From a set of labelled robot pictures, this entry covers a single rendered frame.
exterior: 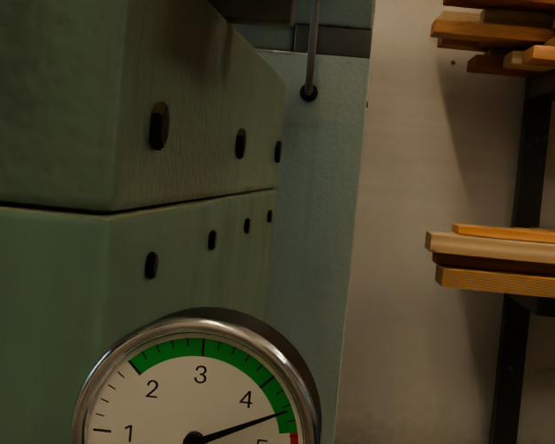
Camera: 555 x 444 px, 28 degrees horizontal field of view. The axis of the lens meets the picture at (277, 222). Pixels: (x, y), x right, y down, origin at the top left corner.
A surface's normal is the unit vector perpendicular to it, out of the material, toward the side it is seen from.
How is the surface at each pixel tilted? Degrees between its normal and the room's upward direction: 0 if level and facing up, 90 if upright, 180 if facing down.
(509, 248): 89
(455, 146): 90
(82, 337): 90
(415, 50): 90
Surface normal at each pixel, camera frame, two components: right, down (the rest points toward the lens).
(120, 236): 0.99, 0.10
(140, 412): -0.09, 0.04
